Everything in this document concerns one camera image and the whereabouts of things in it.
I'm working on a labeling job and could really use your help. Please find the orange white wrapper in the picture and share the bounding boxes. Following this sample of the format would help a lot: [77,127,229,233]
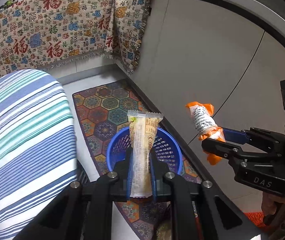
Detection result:
[185,101,227,166]

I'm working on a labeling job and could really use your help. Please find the beige bread wrapper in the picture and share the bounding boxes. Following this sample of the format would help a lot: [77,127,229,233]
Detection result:
[127,110,163,198]

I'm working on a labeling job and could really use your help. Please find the blue plastic trash basket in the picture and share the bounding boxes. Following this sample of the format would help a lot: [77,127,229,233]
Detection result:
[106,126,184,176]

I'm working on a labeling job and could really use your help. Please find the grey kitchen counter cabinet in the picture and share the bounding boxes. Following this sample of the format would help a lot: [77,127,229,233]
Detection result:
[115,0,285,201]

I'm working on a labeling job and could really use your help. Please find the person's right hand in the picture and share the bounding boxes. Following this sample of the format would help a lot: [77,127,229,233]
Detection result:
[261,192,285,239]

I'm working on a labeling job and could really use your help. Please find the orange floor mat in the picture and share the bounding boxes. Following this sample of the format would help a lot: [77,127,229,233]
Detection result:
[245,212,266,228]

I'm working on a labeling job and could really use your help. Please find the blue striped tablecloth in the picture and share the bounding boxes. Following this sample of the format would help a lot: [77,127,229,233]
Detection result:
[0,69,77,239]

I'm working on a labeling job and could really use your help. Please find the patterned floral cloth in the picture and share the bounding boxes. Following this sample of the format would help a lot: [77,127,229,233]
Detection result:
[0,0,151,78]

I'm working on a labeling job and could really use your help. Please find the black condiment rack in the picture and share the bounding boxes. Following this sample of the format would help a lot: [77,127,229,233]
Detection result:
[0,0,18,13]

